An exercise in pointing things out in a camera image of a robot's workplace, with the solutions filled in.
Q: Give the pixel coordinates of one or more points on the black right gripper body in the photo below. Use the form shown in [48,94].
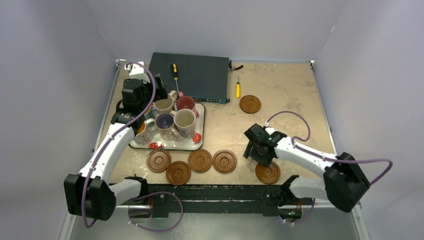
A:
[251,145]

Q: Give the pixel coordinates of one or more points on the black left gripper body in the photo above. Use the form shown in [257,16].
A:
[148,90]

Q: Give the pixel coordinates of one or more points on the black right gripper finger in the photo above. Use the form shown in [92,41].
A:
[248,150]
[264,160]

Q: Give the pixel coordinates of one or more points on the wooden coaster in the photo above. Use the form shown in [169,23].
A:
[178,173]
[200,161]
[158,160]
[268,174]
[250,104]
[224,161]

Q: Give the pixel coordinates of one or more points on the pink mug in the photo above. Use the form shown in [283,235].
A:
[186,102]

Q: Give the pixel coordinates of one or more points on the cream floral mug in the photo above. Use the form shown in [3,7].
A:
[185,122]

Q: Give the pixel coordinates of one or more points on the wooden coaster front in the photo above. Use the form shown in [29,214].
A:
[178,173]

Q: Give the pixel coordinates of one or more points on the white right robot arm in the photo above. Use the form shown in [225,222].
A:
[340,180]

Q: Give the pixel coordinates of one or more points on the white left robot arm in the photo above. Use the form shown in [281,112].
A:
[88,193]

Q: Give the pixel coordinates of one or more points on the purple interior mug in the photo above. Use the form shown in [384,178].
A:
[165,124]

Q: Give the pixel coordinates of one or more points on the orange interior mug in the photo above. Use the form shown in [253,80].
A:
[145,134]

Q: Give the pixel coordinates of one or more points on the black yellow long screwdriver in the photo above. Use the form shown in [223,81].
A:
[174,71]

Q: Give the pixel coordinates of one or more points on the white strawberry tray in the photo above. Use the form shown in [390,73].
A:
[176,142]

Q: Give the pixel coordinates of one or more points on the small yellow screwdriver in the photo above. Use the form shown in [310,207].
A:
[238,88]

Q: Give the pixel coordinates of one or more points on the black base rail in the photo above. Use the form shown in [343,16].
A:
[267,200]

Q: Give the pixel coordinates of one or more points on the dark network switch box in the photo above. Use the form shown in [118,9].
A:
[204,78]

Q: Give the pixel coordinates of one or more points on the black handled pliers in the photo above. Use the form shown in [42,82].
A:
[234,68]

